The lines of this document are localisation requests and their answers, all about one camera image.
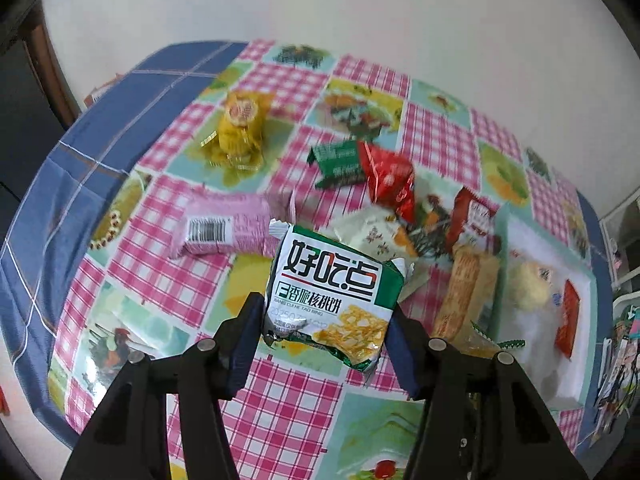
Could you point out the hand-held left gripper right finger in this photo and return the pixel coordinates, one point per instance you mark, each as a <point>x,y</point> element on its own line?
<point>402,355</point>

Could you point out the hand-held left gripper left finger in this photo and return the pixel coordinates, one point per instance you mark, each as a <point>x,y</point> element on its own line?
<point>245,340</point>

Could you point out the green white snack packet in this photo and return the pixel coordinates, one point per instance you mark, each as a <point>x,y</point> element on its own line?
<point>330,280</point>

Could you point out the pink snack packet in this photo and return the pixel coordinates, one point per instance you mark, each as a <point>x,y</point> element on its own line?
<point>235,220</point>

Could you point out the cream snack packet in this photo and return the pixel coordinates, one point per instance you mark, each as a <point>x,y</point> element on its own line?
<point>370,230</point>

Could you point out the white box with teal rim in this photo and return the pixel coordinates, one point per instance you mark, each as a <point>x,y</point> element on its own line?
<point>545,360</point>

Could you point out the gold green cow-print packet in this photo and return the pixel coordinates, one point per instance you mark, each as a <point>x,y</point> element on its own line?
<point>480,345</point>

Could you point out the pink checkered tablecloth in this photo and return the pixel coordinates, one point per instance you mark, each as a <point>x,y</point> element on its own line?
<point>290,410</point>

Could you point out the orange cracker packet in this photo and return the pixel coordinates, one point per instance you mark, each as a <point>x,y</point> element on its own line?
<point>462,290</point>

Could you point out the round yellow cake packet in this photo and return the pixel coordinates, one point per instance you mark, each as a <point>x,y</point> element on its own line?
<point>527,282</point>

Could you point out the red white snack packet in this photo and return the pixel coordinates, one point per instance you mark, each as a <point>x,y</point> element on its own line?
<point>470,217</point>

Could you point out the flat red snack packet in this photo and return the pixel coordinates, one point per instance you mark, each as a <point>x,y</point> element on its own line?
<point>569,320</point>

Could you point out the dark green snack packet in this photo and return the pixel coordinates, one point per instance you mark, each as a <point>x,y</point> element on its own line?
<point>340,162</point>

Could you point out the yellow snack packet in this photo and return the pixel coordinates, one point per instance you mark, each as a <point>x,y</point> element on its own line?
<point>240,125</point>

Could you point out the hanging colourful cards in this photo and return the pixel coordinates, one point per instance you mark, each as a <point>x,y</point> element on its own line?
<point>620,360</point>

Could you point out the white shelf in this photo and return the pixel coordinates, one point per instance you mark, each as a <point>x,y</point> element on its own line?
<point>612,230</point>

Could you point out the blue plaid cloth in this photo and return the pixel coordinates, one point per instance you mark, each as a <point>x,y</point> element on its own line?
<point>100,125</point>

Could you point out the brown wooden frame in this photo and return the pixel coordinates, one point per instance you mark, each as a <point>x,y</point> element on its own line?
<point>50,60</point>

